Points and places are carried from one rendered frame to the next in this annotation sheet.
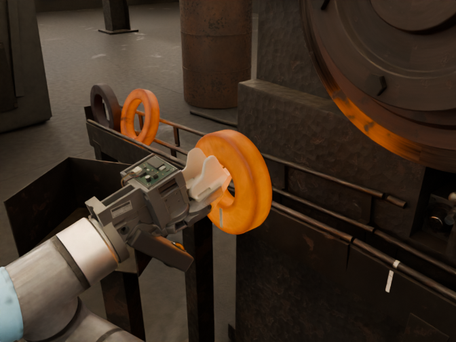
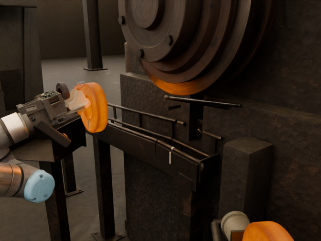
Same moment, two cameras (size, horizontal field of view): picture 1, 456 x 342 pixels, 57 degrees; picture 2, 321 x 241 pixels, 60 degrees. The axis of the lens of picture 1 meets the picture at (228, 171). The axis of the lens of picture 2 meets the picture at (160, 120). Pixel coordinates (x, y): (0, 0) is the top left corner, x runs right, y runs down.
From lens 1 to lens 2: 37 cm
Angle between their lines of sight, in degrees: 9
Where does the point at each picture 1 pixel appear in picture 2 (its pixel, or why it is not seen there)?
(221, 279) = not seen: hidden behind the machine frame
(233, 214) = (92, 121)
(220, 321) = (122, 221)
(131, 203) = (36, 106)
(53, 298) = not seen: outside the picture
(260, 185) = (101, 104)
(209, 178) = (78, 101)
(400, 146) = (165, 87)
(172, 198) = (58, 107)
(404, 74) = (147, 47)
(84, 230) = (13, 115)
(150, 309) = (82, 213)
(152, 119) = not seen: hidden behind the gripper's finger
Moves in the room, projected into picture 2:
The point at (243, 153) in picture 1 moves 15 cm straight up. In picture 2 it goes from (94, 89) to (90, 36)
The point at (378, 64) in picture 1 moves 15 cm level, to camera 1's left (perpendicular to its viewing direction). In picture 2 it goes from (141, 45) to (83, 44)
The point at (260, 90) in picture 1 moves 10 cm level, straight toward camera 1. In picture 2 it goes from (128, 76) to (123, 80)
